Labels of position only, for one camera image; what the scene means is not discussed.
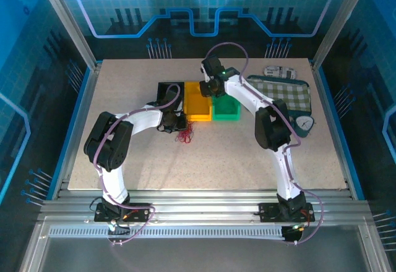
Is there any yellow plastic bin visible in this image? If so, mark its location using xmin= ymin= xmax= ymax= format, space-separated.
xmin=184 ymin=81 xmax=213 ymax=122

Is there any green plastic bin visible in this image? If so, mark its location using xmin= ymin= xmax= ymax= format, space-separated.
xmin=212 ymin=94 xmax=241 ymax=121

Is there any black plastic bin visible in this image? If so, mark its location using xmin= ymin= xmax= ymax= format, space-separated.
xmin=157 ymin=82 xmax=186 ymax=121

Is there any green checkered zip pouch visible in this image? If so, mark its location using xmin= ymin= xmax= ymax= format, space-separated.
xmin=244 ymin=74 xmax=312 ymax=112

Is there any teal alarm clock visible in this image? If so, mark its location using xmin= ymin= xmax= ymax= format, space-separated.
xmin=293 ymin=116 xmax=316 ymax=139

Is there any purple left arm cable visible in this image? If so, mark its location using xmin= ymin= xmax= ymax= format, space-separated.
xmin=89 ymin=83 xmax=183 ymax=247

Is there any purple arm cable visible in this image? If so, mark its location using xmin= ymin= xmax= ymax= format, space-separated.
xmin=206 ymin=42 xmax=324 ymax=245
xmin=89 ymin=83 xmax=183 ymax=247

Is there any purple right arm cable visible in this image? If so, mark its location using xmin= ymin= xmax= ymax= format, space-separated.
xmin=206 ymin=42 xmax=324 ymax=245

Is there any aluminium front rail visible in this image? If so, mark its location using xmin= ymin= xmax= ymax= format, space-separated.
xmin=37 ymin=189 xmax=375 ymax=225

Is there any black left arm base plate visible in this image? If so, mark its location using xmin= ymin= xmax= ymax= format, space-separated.
xmin=94 ymin=203 xmax=155 ymax=223

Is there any slotted grey cable duct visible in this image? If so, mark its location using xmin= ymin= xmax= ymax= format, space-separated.
xmin=48 ymin=227 xmax=287 ymax=239

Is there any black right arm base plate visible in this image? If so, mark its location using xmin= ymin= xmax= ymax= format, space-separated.
xmin=259 ymin=202 xmax=316 ymax=223

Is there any aluminium frame post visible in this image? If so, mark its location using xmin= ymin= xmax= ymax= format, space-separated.
xmin=35 ymin=0 xmax=103 ymax=70
xmin=311 ymin=0 xmax=374 ymax=72

